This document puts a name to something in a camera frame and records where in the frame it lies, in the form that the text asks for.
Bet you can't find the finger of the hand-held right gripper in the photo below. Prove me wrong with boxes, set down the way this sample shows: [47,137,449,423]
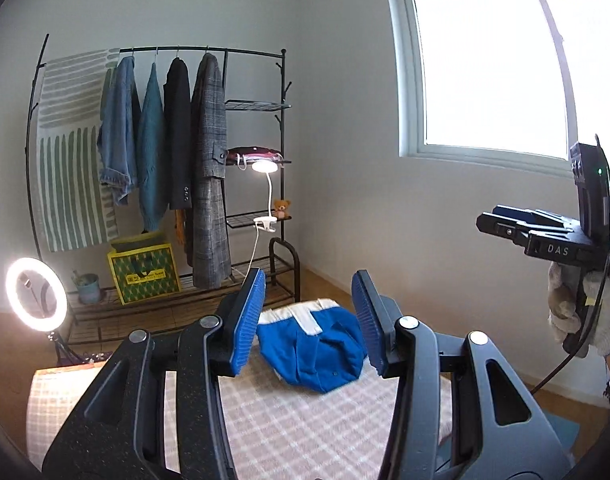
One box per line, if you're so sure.
[476,211,536,252]
[492,204,582,232]

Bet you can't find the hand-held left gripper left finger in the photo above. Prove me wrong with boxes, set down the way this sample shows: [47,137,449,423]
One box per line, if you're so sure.
[41,267,266,480]

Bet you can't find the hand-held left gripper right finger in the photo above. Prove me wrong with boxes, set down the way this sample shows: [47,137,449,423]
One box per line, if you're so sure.
[351,270,576,480]

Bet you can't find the white and blue jacket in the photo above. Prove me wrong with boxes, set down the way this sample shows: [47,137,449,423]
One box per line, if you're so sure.
[256,298,370,395]

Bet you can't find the black metal clothes rack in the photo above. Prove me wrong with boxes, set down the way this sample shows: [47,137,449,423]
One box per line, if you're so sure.
[25,34,298,346]

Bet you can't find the person's right hand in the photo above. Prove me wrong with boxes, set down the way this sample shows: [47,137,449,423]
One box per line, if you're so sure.
[547,260,610,358]

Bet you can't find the yellow green patterned box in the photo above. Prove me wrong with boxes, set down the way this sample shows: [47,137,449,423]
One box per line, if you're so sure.
[107,231,182,306]

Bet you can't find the checked bed sheet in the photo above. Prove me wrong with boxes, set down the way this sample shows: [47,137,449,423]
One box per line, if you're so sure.
[26,345,456,480]

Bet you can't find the grey plaid coat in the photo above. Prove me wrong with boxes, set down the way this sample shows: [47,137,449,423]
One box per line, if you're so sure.
[187,52,233,290]

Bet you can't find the window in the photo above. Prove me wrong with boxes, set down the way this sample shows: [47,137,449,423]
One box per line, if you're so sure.
[382,0,610,176]

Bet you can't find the white clip lamp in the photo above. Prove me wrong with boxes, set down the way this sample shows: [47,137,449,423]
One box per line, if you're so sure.
[251,160,280,233]

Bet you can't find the teal pot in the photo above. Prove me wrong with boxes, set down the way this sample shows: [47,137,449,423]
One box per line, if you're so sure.
[72,270,103,305]

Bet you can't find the teal knit sweater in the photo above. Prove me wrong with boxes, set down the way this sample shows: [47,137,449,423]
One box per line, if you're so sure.
[136,62,166,233]

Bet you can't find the black tripod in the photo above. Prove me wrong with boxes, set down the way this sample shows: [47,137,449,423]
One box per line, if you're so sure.
[47,331,86,367]

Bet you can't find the black coat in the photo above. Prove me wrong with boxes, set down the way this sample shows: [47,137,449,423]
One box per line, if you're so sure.
[163,56,193,211]

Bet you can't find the blue floor mat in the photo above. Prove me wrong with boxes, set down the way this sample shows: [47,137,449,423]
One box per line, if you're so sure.
[542,409,582,453]

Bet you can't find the blue denim jacket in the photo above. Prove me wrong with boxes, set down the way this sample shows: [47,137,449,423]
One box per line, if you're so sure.
[97,55,142,207]

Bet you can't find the white green striped rug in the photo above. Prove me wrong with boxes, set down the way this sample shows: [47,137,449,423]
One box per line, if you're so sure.
[35,49,120,253]

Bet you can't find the black cable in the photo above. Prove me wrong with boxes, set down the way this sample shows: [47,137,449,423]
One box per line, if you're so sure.
[529,240,610,395]

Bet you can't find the ring light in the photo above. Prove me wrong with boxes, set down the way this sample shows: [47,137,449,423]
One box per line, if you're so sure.
[5,256,69,333]

